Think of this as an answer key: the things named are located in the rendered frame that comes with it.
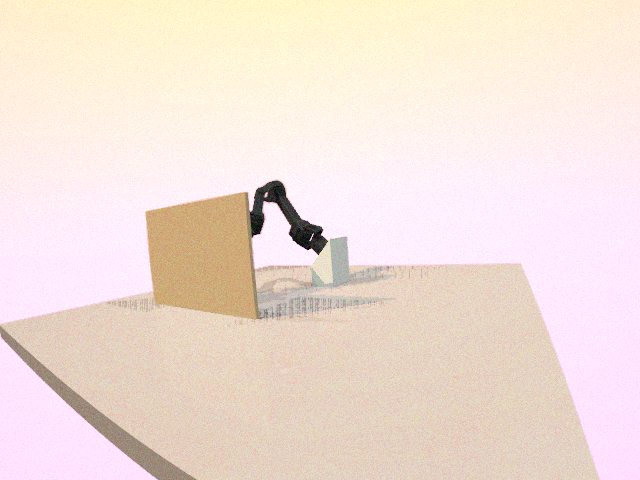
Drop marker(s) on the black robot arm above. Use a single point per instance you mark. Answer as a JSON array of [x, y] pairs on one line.
[[301, 230]]

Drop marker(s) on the tan flat square board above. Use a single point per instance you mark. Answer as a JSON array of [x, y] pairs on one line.
[[201, 256]]

